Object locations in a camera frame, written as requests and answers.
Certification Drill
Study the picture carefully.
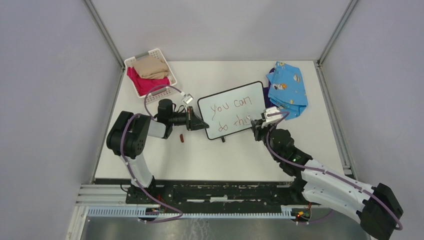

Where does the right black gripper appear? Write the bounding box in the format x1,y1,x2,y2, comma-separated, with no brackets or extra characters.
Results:
251,119,280,161

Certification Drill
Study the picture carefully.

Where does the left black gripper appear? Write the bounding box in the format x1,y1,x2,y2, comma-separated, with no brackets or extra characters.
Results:
169,106,209,131

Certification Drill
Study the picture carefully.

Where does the black framed whiteboard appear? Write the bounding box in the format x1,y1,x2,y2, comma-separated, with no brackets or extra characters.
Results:
197,81,266,140

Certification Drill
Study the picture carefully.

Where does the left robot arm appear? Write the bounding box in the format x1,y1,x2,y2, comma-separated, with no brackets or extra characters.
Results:
106,99,209,204

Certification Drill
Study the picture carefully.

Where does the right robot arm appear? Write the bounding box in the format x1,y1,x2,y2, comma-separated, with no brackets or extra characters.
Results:
250,119,404,240

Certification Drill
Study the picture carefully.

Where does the purple cloth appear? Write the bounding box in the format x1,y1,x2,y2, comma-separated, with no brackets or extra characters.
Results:
262,67,276,108

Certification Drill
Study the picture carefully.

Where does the white plastic basket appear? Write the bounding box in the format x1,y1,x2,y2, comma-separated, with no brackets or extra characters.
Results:
124,48,177,104

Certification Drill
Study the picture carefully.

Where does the blue patterned cloth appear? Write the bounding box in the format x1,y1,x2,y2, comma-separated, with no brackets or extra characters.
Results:
266,61,309,120

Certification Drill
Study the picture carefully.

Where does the magenta cloth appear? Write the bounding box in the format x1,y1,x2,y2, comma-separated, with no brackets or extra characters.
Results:
127,67,170,96

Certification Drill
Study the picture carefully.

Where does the beige folded cloth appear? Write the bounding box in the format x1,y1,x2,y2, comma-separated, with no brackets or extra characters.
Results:
132,55,170,79

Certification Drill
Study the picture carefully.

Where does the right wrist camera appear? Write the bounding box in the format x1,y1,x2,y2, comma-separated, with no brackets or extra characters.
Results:
261,106,282,128

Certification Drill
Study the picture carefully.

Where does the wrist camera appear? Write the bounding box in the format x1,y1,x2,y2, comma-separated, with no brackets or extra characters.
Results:
182,93,194,106
261,106,282,128

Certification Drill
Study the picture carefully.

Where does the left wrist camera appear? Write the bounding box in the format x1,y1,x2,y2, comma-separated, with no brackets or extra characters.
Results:
182,93,194,106

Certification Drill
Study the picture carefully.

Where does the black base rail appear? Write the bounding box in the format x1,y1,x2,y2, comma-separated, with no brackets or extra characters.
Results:
125,180,313,222

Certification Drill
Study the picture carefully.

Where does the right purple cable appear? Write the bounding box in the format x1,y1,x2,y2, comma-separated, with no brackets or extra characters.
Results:
264,110,404,231

